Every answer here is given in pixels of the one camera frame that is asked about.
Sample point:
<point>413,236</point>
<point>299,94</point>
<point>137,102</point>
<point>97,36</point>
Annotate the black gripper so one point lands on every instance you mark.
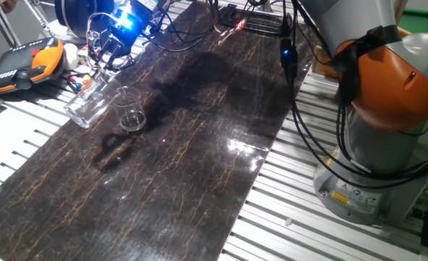
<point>121,36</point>

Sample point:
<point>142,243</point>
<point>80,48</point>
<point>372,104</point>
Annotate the orange black teach pendant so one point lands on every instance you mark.
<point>3,72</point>

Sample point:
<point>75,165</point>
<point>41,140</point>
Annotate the bare person hand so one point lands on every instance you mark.
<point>9,5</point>

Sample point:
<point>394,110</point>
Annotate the black adapter with blue light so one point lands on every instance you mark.
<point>288,56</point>

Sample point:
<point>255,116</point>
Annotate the colourful puzzle cube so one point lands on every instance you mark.
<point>83,58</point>

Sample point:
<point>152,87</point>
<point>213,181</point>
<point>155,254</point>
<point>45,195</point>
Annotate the small white scrap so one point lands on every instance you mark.
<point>288,221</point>

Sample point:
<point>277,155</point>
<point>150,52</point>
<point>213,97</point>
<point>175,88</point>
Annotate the upright metal post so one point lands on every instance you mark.
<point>267,3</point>

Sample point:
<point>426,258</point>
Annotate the aluminium frame post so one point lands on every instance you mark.
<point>3,25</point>

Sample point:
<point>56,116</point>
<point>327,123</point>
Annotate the black flat stand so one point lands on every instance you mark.
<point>261,25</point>

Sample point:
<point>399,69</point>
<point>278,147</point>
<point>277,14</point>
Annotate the clear glass beaker cup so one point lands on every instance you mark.
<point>132,116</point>

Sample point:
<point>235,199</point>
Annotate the small circuit board red light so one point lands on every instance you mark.
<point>235,29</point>

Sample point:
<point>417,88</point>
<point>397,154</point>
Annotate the white round object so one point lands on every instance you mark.
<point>70,56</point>

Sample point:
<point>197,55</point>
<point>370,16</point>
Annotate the green felt toy table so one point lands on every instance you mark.
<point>413,23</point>

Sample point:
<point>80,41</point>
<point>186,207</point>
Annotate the triangle rack of coloured balls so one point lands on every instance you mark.
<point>78,85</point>

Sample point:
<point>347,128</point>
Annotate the dark marble pattern mat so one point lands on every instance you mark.
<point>145,188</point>

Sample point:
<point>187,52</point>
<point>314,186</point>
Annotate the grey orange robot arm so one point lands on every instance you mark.
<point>373,36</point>

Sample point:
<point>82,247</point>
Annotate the black filament spool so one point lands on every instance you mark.
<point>76,18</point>

